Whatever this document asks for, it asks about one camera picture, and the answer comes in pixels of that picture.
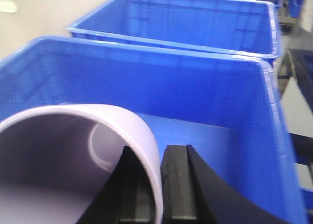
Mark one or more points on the blue plastic bin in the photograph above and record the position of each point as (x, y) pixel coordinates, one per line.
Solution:
(226, 107)
(235, 27)

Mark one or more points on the dark metal frame bar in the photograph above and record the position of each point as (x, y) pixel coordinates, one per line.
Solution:
(302, 61)

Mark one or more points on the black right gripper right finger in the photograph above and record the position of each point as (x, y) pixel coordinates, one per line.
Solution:
(193, 193)

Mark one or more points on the steel table frame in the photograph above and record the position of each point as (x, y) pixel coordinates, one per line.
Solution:
(297, 34)

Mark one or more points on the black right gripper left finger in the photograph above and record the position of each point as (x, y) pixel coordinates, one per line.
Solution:
(126, 198)

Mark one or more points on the far blue plastic bin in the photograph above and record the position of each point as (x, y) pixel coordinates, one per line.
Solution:
(235, 27)

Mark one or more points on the beige curved partition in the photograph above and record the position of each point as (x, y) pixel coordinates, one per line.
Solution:
(23, 20)

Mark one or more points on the near blue plastic bin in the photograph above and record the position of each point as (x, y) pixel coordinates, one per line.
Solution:
(226, 107)

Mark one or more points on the small blue bin right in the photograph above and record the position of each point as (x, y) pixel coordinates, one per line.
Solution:
(295, 7)

